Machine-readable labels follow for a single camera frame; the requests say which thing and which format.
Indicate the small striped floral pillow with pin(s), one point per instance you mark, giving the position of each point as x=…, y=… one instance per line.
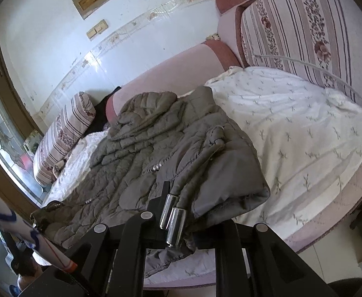
x=60, y=139

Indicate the black cloth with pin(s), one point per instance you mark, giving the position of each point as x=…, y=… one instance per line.
x=102, y=111

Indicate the pink quilted mattress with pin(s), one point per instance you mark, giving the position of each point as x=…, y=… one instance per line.
x=338, y=199

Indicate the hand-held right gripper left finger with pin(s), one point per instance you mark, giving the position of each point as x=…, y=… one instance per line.
x=154, y=207

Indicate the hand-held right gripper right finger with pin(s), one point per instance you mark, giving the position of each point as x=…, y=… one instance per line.
x=232, y=253

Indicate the wooden stained glass door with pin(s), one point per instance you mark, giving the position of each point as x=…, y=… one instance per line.
x=4, y=136

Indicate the beige wall switch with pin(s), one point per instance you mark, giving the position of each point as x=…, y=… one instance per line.
x=97, y=29

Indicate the white tube with blue marks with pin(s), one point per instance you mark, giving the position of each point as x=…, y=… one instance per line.
x=20, y=225

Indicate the large striped floral pillow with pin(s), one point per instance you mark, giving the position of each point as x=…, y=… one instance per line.
x=308, y=31

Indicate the olive grey puffer jacket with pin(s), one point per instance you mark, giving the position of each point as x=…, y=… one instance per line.
x=137, y=161

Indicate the white embroidered bed sheet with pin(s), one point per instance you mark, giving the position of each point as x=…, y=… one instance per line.
x=292, y=130

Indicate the pink padded headboard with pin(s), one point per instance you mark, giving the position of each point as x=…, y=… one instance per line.
x=174, y=68

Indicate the framed wall panel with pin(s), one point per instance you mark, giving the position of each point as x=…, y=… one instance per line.
x=95, y=1

